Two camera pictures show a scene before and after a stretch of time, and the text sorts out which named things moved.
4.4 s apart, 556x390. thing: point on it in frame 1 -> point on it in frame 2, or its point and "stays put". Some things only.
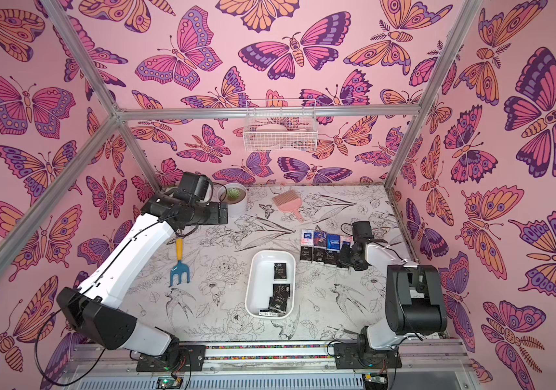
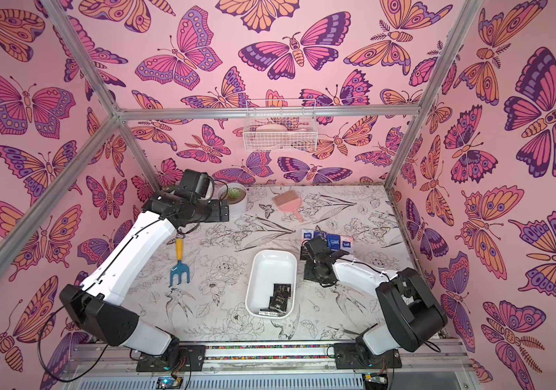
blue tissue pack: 333,242 stays put
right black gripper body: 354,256 -> 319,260
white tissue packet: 307,237 stays put
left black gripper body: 210,215 stays put
